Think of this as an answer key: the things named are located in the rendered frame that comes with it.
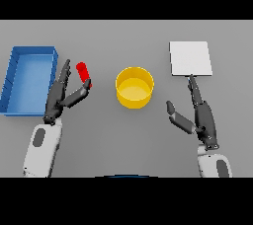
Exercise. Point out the red beaker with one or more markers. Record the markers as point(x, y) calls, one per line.
point(83, 72)

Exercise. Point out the yellow bowl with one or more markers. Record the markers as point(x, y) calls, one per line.
point(134, 88)

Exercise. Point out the pale square measuring scale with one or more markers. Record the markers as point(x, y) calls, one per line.
point(190, 58)

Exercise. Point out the blue tray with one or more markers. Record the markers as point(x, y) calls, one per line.
point(29, 81)

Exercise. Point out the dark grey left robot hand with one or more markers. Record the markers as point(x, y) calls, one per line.
point(56, 97)

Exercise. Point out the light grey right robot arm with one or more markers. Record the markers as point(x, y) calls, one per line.
point(213, 164)

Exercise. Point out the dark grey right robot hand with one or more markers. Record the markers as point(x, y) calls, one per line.
point(204, 120)

